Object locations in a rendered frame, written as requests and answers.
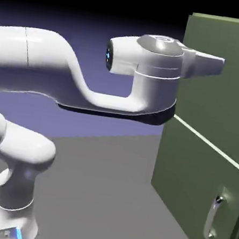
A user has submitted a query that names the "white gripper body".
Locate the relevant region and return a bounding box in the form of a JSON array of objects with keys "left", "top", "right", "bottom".
[{"left": 190, "top": 50, "right": 227, "bottom": 84}]

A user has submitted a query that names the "green cabinet door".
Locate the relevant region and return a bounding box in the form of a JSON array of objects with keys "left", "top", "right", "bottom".
[
  {"left": 142, "top": 114, "right": 239, "bottom": 239},
  {"left": 163, "top": 14, "right": 239, "bottom": 173}
]

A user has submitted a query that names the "green cabinet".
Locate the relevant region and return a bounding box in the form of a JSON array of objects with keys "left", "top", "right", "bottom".
[{"left": 142, "top": 8, "right": 239, "bottom": 239}]

